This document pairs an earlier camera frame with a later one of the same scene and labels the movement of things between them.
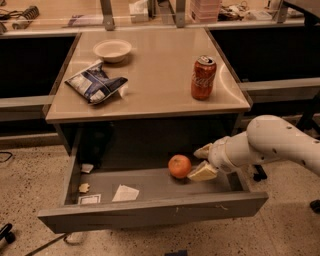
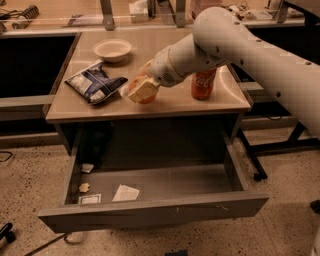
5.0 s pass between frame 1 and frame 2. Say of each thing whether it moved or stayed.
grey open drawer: stayed
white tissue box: stayed
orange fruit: moved
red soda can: stayed
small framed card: stayed
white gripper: moved
